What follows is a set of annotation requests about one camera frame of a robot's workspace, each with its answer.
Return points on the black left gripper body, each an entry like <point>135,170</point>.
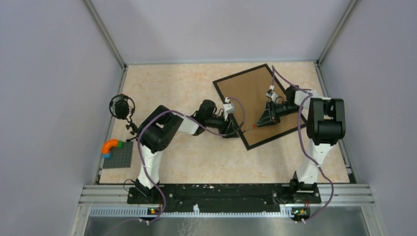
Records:
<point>224,129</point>

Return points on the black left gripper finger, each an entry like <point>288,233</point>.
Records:
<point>232,134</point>
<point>235,125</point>

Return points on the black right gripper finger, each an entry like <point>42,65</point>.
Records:
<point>266,122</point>
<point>266,112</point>

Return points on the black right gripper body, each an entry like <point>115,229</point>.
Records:
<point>275,118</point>

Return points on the blue red handled screwdriver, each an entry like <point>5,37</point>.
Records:
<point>250,128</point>

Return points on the black wooden picture frame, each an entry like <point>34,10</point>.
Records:
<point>250,87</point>

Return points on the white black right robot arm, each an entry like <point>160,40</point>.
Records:
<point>324,127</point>

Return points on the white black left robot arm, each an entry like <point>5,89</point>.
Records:
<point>158,130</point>

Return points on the black microphone on stand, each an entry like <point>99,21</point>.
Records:
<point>123,107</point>

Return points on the grey brick baseplate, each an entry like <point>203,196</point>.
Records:
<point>120,157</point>

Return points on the orange curved toy brick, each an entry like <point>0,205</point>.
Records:
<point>108,145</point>

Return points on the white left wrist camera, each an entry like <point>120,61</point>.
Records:
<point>228,106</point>

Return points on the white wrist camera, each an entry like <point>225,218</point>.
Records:
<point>271,94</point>
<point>228,106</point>

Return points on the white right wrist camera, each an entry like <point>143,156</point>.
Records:
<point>271,94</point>

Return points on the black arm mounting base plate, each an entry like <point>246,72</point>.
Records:
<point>220,198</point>

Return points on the aluminium front frame rail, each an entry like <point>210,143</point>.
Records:
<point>111,200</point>

